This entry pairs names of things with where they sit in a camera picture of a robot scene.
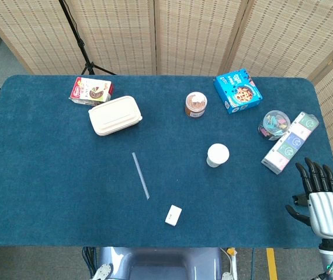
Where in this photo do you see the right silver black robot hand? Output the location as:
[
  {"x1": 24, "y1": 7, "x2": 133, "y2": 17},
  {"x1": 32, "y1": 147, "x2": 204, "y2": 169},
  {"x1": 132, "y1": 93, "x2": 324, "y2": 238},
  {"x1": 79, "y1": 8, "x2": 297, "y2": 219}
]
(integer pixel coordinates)
[{"x1": 285, "y1": 157, "x2": 333, "y2": 240}]

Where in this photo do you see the clear plastic straw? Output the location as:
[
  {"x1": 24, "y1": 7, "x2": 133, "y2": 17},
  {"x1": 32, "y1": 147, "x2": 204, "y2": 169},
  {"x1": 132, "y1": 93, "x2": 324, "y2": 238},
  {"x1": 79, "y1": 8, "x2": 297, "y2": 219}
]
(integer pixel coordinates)
[{"x1": 131, "y1": 152, "x2": 150, "y2": 201}]

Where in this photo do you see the white paper cup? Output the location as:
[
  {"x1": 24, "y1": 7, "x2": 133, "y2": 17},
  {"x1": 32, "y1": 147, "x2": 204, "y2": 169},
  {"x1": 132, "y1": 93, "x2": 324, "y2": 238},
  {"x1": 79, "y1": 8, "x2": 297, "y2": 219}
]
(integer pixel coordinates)
[{"x1": 206, "y1": 143, "x2": 230, "y2": 169}]

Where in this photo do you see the clear jar of binder clips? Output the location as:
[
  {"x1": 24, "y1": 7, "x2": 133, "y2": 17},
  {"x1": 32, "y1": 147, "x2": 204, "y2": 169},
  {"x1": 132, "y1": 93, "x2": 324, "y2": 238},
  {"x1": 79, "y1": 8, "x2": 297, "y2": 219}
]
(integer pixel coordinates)
[{"x1": 257, "y1": 110, "x2": 292, "y2": 141}]

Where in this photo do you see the blue cookie box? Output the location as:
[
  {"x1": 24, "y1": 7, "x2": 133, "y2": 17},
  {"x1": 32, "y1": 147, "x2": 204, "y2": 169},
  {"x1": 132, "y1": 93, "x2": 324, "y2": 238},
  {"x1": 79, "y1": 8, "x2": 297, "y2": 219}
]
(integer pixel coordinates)
[{"x1": 214, "y1": 68, "x2": 263, "y2": 115}]

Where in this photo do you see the small white cardboard box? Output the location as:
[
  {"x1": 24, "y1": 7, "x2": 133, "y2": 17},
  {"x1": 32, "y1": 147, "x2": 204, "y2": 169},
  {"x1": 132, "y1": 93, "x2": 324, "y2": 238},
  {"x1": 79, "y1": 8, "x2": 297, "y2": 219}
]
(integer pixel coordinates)
[{"x1": 164, "y1": 204, "x2": 183, "y2": 227}]

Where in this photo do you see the brown jar with clear lid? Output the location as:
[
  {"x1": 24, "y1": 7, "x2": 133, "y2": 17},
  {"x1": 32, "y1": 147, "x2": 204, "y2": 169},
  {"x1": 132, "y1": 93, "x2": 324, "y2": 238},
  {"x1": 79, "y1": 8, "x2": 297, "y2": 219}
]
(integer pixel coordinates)
[{"x1": 184, "y1": 92, "x2": 208, "y2": 118}]

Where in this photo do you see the blue-grey robot torso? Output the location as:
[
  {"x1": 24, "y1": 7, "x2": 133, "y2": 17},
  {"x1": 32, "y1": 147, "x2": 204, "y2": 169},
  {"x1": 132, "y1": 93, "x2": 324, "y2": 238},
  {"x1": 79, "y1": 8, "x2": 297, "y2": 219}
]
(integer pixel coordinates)
[{"x1": 92, "y1": 247, "x2": 237, "y2": 280}]

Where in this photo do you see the bamboo folding screen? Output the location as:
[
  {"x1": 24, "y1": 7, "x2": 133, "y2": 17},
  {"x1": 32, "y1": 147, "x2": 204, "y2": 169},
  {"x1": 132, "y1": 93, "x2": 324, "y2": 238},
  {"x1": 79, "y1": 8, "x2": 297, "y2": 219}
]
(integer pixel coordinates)
[{"x1": 0, "y1": 0, "x2": 333, "y2": 243}]

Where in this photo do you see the beige lidded lunch box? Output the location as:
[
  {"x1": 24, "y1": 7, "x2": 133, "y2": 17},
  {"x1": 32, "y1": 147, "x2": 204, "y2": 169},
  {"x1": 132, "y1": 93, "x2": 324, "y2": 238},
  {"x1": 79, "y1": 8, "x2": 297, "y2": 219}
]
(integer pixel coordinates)
[{"x1": 88, "y1": 95, "x2": 143, "y2": 137}]

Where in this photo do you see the blue table mat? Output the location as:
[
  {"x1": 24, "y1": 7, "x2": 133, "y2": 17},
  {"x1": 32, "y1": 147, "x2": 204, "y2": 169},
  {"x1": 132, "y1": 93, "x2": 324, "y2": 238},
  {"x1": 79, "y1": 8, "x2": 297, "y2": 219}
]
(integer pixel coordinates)
[{"x1": 0, "y1": 75, "x2": 333, "y2": 249}]

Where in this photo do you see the red white snack box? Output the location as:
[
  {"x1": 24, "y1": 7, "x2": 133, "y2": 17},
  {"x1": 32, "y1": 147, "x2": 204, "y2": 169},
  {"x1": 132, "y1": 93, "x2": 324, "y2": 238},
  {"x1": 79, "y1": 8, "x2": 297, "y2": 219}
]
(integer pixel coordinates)
[{"x1": 68, "y1": 76, "x2": 115, "y2": 106}]

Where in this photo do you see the black tripod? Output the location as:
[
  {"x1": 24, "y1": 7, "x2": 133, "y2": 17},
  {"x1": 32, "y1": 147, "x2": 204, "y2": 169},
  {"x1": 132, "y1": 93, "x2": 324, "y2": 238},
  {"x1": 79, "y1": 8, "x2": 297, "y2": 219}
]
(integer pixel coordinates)
[{"x1": 58, "y1": 0, "x2": 117, "y2": 76}]

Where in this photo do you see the white yellow plug cable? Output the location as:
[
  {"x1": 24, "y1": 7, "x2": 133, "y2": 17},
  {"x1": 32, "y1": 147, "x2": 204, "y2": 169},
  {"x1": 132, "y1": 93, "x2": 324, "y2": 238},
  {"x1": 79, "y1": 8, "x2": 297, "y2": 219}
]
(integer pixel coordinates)
[{"x1": 226, "y1": 247, "x2": 239, "y2": 280}]

